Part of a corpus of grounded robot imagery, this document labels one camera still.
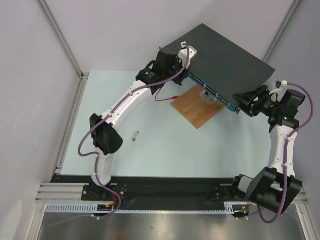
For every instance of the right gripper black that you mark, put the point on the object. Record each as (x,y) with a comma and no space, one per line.
(253,101)

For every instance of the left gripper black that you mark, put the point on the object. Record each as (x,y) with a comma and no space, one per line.
(183,76)

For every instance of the blue black network switch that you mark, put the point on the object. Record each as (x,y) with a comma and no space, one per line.
(221,66)

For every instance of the silver SFP module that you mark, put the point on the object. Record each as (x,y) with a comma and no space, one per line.
(135,136)

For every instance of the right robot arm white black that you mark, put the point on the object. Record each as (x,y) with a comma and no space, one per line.
(276,186)

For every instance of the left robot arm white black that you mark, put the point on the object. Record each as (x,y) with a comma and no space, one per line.
(105,134)

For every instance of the wooden base board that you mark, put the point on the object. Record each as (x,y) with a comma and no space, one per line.
(194,108)

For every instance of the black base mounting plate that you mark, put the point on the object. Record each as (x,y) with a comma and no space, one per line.
(174,193)

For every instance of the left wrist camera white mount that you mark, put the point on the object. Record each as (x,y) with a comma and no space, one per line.
(186,54)

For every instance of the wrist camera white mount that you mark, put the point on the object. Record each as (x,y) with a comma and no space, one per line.
(280,87)
(186,54)

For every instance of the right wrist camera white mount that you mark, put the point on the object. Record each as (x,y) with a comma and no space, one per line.
(280,87)

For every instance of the left aluminium frame post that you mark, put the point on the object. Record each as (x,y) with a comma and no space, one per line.
(54,25)

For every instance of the aluminium frame post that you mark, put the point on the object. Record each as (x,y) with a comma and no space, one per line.
(54,25)
(281,30)

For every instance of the right aluminium frame post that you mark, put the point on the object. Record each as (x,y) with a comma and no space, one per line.
(281,30)

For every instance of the white slotted cable duct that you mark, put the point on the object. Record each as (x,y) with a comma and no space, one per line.
(224,208)

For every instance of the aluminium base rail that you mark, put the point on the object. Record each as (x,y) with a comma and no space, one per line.
(60,193)

